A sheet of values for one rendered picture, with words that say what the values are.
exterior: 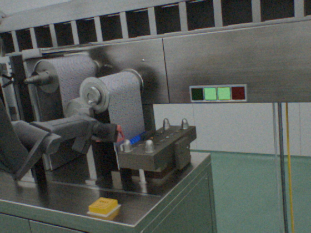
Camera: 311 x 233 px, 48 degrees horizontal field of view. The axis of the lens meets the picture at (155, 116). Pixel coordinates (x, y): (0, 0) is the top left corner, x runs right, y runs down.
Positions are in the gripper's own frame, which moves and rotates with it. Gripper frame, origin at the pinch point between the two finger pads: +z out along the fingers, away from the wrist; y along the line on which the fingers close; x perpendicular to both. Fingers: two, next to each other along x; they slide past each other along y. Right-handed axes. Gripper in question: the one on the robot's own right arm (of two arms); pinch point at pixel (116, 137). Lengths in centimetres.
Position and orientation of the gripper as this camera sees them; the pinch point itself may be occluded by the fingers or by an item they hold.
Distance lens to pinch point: 140.7
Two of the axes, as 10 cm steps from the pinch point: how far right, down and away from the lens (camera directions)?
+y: 8.7, 0.0, -4.9
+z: 4.7, 2.8, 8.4
